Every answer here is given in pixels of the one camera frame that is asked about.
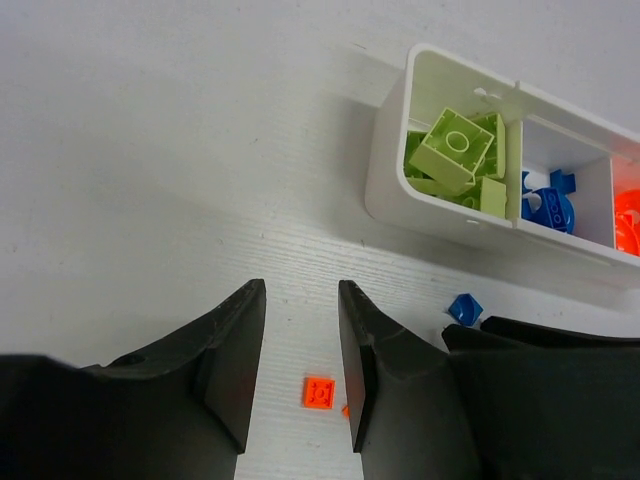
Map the white three-compartment plastic tray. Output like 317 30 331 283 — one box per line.
365 44 639 279

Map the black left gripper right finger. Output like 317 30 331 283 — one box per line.
338 280 480 479

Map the green square lego upside-down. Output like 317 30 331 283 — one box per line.
408 107 496 193

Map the green lego brick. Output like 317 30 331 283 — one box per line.
479 177 507 219

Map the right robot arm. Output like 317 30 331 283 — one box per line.
442 317 639 479

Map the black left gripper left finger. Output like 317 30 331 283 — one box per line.
1 279 266 479

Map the small orange lego piece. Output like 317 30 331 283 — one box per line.
302 377 336 410

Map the large blue arch lego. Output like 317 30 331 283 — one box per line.
521 169 577 234

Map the green curved slope lego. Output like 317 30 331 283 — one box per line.
471 112 506 180

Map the small blue lego piece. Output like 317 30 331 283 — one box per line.
447 293 484 327

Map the orange dome lego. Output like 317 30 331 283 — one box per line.
614 189 639 256

